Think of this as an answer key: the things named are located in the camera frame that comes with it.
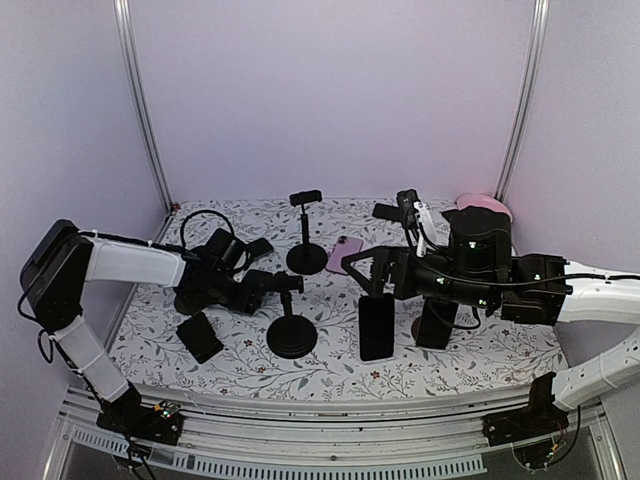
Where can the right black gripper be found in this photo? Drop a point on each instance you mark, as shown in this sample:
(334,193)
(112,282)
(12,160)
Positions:
(383,256)

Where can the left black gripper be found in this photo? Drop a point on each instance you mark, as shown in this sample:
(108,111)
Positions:
(237,304)

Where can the black folding stand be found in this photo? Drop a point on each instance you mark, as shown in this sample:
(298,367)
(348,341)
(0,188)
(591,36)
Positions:
(186,306)
(415,329)

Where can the blue-edged phone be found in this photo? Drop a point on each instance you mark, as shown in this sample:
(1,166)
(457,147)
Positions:
(437,319)

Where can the tall black phone stand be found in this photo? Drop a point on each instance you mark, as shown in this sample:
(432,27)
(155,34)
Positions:
(306,258)
(290,336)

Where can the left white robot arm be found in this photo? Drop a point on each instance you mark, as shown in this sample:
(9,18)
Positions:
(61,277)

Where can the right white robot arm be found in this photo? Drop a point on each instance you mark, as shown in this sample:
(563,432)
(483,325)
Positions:
(597,310)

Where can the black phone small left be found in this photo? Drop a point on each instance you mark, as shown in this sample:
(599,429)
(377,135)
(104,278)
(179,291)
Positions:
(199,338)

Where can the pink smartphone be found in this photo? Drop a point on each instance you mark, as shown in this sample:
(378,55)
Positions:
(344,246)

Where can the floral patterned table mat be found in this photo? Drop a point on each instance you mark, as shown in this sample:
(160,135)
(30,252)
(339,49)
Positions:
(496,355)

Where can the pink plate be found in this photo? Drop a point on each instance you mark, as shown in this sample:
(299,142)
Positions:
(482,201)

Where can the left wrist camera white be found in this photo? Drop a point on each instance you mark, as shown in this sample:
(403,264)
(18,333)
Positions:
(223,250)

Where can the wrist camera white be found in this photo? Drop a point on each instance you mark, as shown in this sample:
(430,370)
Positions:
(223,250)
(417,222)

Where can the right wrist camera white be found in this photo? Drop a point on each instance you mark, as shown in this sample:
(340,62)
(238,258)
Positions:
(417,222)

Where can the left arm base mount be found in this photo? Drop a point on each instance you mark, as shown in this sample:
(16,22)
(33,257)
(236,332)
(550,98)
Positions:
(127,415)

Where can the aluminium front rail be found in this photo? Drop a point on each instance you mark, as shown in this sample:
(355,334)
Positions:
(432,438)

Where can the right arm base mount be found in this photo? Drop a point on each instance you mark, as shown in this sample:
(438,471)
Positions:
(540,416)

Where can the left aluminium frame post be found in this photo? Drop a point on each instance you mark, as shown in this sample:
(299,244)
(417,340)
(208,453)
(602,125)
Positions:
(127,41)

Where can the aluminium frame post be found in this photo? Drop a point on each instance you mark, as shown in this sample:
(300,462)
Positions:
(533,60)
(127,41)

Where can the right aluminium frame post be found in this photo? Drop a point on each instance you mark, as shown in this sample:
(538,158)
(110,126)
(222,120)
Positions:
(533,60)

